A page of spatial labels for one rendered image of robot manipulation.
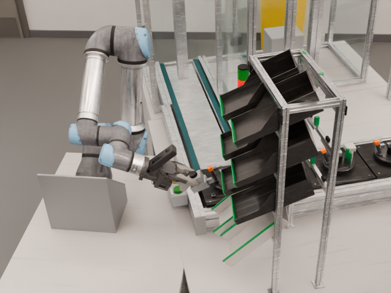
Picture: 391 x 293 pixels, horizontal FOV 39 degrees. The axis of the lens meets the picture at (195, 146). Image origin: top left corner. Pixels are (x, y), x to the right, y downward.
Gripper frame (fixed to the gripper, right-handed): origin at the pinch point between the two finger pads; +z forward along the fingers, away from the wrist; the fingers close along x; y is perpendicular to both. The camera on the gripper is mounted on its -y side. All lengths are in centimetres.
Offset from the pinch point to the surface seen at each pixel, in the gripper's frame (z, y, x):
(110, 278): -16, 49, 12
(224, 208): 18.1, 14.7, -5.8
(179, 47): 0, 12, -131
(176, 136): 4, 28, -66
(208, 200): 14.8, 21.8, -16.6
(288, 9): 40, -37, -113
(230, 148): 5.4, -16.8, 1.2
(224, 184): 10.9, -0.7, 0.1
